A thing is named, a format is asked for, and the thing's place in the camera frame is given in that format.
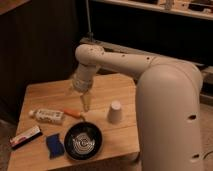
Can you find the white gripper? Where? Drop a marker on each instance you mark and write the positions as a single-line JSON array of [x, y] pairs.
[[82, 82]]

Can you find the white plastic bottle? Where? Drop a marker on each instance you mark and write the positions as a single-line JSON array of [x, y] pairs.
[[47, 115]]

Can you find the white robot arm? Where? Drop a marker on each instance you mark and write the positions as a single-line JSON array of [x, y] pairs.
[[167, 104]]

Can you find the black ceramic bowl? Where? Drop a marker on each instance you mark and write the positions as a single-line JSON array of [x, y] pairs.
[[83, 141]]

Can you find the orange carrot toy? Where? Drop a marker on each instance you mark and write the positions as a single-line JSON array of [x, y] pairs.
[[74, 113]]

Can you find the white paper cup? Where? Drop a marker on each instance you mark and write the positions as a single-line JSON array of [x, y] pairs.
[[114, 115]]

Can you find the blue sponge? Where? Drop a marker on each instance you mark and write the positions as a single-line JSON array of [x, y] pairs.
[[54, 146]]

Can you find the grey metal beam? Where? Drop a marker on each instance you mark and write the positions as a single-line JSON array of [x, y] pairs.
[[113, 47]]

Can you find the metal vertical pole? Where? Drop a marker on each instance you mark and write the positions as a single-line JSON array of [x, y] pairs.
[[90, 33]]

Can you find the black red toothpaste box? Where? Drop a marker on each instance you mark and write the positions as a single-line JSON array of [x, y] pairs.
[[25, 137]]

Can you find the wooden shelf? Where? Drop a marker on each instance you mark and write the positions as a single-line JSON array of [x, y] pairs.
[[178, 7]]

